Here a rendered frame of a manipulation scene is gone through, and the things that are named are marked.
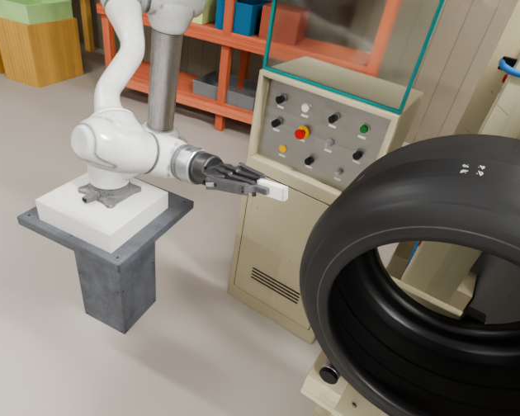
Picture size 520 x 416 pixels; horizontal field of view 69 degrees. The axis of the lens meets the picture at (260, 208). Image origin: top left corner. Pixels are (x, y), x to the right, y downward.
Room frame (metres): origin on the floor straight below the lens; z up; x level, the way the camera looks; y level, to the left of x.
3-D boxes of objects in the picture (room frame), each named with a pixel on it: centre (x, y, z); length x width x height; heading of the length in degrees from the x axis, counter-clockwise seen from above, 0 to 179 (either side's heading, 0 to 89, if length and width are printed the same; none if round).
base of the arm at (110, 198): (1.23, 0.63, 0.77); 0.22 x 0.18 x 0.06; 158
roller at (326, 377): (0.65, -0.30, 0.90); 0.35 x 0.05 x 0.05; 154
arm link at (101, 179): (1.26, 0.61, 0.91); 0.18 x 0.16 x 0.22; 127
